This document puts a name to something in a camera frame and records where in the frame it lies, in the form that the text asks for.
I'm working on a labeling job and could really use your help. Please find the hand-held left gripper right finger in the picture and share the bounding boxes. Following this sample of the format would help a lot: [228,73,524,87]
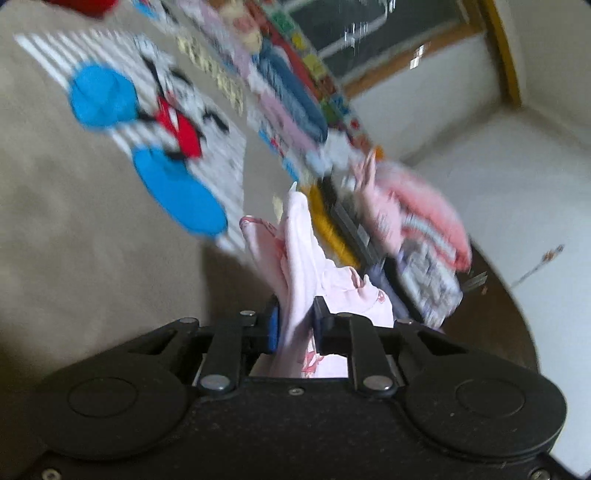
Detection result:
[314,298,467,398]

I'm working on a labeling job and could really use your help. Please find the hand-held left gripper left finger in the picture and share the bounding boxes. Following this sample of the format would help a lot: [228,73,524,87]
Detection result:
[127,295,280,394]

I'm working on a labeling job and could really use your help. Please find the pink printed pants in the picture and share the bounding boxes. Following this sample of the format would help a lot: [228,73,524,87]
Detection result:
[239,181,394,380]

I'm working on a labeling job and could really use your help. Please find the lavender folded garment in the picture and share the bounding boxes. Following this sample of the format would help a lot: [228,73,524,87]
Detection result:
[362,262,419,320]

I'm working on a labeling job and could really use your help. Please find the yellow knit sweater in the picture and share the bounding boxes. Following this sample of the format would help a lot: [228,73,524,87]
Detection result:
[307,184,362,269]

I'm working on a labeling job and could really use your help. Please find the black white striped garment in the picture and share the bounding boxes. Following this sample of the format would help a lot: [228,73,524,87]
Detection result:
[322,176,400,280]

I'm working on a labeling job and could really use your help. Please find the pink cartoon folded top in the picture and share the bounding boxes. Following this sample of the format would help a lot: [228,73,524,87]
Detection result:
[352,148,403,254]

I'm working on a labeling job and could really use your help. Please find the pink quilt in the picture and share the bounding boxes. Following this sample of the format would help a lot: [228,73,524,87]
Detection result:
[376,161,472,274]

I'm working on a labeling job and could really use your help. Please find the cartoon printed blanket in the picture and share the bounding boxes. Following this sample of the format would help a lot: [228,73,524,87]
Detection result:
[0,0,301,416]

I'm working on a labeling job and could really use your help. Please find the colourful headboard panel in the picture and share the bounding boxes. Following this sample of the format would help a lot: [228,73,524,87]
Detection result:
[263,7,386,160]

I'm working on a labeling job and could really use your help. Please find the window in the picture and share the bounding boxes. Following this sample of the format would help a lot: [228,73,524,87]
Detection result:
[277,0,483,100]

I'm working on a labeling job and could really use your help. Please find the orange patterned pillow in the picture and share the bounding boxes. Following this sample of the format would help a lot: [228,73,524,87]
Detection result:
[215,0,265,52]

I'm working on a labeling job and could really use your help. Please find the yellow wooden trim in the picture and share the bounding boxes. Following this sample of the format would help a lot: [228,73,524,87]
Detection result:
[479,0,523,108]

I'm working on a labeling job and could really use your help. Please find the red folded sweater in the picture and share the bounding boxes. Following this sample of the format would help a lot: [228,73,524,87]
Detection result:
[44,0,119,20]

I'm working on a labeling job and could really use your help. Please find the dark wooden bed frame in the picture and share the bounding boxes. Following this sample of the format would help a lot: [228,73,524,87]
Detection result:
[436,233,541,377]

